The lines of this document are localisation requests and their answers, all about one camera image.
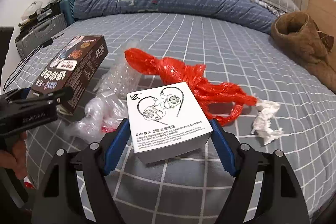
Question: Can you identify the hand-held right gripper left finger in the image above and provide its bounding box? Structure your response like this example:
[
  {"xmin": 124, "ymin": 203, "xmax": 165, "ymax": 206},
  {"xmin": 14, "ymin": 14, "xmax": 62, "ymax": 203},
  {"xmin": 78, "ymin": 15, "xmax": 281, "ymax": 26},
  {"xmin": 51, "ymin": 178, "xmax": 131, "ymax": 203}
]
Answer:
[{"xmin": 31, "ymin": 118, "xmax": 130, "ymax": 224}]

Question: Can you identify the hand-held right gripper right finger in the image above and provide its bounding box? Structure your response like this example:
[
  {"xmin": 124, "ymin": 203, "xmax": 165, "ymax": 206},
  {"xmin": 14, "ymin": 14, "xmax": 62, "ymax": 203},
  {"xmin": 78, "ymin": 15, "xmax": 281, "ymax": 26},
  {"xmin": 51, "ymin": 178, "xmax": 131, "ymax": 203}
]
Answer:
[{"xmin": 209, "ymin": 118, "xmax": 314, "ymax": 224}]

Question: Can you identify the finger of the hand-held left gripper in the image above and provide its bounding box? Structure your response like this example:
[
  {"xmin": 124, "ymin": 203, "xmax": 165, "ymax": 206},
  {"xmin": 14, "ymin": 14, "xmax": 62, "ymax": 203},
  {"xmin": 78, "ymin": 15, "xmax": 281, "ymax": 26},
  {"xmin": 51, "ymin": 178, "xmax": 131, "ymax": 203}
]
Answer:
[
  {"xmin": 5, "ymin": 88, "xmax": 33, "ymax": 101},
  {"xmin": 10, "ymin": 87, "xmax": 74, "ymax": 106}
]

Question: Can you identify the clear plastic bag red print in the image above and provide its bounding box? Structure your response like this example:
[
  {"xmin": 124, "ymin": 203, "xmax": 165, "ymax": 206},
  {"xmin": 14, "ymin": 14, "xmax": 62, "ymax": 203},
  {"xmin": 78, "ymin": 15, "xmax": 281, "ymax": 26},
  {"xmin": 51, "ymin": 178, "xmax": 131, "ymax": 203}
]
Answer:
[{"xmin": 72, "ymin": 94, "xmax": 124, "ymax": 143}]

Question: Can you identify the brown cookie box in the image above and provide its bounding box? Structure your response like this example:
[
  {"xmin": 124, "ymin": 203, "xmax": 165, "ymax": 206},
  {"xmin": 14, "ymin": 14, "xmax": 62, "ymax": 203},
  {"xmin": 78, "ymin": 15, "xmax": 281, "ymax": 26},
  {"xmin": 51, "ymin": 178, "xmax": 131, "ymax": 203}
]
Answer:
[{"xmin": 31, "ymin": 34, "xmax": 109, "ymax": 116}]

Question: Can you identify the white tissue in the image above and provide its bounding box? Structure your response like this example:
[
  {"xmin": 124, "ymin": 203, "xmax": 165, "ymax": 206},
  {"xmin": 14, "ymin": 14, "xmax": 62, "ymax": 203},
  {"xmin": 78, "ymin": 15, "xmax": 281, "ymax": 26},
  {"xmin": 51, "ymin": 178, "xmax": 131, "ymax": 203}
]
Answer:
[{"xmin": 251, "ymin": 99, "xmax": 281, "ymax": 146}]

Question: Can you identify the white earphone box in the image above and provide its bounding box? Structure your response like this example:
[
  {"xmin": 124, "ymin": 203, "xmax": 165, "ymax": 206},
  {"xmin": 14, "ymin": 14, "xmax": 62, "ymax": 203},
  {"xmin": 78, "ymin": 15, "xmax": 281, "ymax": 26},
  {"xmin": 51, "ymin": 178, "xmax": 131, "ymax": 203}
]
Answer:
[{"xmin": 126, "ymin": 81, "xmax": 214, "ymax": 164}]

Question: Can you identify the clear bubble wrap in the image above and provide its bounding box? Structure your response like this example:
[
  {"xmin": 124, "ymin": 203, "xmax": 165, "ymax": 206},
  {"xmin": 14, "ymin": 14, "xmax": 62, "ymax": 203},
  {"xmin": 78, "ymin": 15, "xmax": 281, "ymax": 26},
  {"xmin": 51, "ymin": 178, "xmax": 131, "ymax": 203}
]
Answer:
[{"xmin": 98, "ymin": 40, "xmax": 147, "ymax": 101}]

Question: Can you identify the person's left hand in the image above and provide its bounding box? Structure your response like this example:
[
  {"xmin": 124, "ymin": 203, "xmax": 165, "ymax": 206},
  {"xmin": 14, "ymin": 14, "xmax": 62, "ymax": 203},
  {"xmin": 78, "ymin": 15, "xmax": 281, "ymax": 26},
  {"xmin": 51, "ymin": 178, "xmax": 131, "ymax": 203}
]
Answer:
[{"xmin": 0, "ymin": 132, "xmax": 28, "ymax": 180}]

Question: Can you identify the grey suitcase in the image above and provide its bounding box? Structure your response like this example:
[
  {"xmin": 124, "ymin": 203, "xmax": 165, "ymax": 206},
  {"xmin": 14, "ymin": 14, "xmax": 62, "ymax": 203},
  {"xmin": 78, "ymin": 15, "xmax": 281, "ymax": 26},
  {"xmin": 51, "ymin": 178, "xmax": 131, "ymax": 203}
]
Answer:
[{"xmin": 16, "ymin": 13, "xmax": 67, "ymax": 58}]

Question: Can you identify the black flat box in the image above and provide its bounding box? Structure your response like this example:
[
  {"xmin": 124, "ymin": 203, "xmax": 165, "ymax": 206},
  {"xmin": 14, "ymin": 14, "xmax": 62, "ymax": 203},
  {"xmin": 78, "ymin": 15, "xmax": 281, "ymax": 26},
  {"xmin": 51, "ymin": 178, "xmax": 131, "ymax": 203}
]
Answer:
[{"xmin": 39, "ymin": 4, "xmax": 62, "ymax": 21}]

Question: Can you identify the white rounded appliance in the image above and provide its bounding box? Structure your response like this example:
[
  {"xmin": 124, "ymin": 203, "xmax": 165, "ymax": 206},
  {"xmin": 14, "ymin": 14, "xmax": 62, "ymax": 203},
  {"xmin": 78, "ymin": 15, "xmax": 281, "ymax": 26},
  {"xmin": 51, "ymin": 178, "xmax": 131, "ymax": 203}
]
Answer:
[{"xmin": 22, "ymin": 0, "xmax": 44, "ymax": 20}]

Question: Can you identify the bed with grey checked sheet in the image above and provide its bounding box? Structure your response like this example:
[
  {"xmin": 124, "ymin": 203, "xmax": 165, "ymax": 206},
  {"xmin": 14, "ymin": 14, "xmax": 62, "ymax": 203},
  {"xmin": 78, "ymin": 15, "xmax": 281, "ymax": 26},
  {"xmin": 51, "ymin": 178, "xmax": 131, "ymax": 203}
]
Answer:
[{"xmin": 0, "ymin": 13, "xmax": 336, "ymax": 224}]

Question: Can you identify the brown quilted jacket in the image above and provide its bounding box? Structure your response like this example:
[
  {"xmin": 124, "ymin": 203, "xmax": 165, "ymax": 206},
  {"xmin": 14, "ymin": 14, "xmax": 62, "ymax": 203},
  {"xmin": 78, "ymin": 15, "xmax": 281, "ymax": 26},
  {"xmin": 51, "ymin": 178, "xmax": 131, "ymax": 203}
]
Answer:
[{"xmin": 271, "ymin": 12, "xmax": 336, "ymax": 94}]

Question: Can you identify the wooden headboard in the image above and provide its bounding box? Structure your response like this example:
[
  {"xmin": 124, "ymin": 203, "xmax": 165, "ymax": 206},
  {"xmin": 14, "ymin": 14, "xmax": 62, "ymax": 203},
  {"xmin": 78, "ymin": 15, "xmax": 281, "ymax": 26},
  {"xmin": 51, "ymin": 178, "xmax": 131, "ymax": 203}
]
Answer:
[{"xmin": 301, "ymin": 0, "xmax": 336, "ymax": 26}]

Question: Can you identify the black charger cable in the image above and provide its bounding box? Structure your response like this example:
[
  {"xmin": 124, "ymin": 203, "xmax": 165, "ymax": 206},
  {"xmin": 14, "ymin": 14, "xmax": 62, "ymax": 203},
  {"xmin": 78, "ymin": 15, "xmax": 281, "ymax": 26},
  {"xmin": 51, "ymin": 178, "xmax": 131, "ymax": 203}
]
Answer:
[{"xmin": 4, "ymin": 32, "xmax": 65, "ymax": 90}]

